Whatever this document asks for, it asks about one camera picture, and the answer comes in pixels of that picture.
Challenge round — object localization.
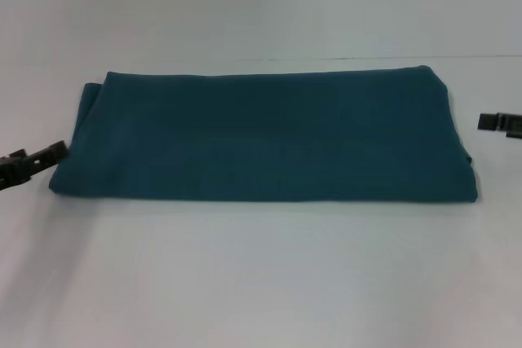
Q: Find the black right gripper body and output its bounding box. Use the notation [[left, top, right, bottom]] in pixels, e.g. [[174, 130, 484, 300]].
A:
[[504, 112, 522, 140]]

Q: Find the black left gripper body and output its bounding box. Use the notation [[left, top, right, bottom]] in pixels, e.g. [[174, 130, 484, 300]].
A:
[[0, 148, 34, 191]]

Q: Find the blue teal shirt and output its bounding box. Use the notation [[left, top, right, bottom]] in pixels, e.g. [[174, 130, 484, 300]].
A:
[[47, 64, 478, 205]]

